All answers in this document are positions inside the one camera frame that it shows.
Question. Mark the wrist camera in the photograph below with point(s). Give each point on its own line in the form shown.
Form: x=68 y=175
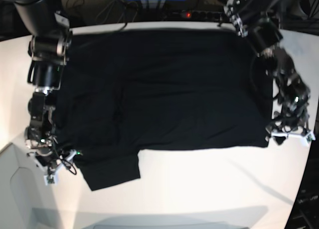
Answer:
x=50 y=179
x=308 y=138

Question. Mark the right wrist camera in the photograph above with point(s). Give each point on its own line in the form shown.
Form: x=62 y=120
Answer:
x=50 y=179

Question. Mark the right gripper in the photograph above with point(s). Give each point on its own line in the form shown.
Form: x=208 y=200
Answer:
x=51 y=160

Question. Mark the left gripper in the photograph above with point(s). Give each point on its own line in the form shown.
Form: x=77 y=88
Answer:
x=282 y=127

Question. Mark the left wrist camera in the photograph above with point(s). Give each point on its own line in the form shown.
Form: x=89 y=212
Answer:
x=308 y=138

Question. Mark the black power strip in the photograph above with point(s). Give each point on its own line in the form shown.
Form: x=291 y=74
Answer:
x=209 y=16

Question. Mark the black T-shirt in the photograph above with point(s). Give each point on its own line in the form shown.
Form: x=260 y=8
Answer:
x=170 y=90

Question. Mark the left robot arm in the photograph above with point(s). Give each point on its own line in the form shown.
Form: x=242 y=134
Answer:
x=251 y=22

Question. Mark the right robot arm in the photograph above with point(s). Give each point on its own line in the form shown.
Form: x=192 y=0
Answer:
x=50 y=42

